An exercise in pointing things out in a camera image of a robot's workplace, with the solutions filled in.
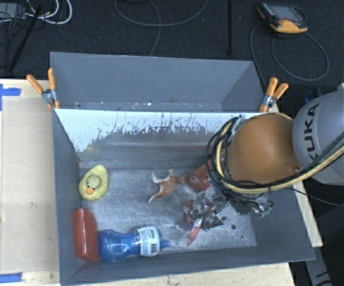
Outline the brown and white toy horse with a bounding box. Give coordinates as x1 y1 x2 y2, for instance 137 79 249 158
147 168 188 204

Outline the grey metal bin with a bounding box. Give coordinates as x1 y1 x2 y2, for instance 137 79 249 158
49 51 317 286

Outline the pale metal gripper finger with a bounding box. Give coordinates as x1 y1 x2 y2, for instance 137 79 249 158
202 211 229 230
193 191 221 213

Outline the red handled small tool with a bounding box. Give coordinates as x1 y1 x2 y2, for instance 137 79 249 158
181 200 204 247

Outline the red-brown flat block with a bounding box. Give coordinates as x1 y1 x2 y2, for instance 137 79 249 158
71 207 101 263

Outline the yellow rubber duck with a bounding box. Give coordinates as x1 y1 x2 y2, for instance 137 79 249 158
79 164 110 202

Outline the red-brown rounded toy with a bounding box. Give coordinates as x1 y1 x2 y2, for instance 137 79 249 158
187 163 213 194

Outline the blue plastic bottle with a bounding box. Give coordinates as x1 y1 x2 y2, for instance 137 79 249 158
97 225 171 263

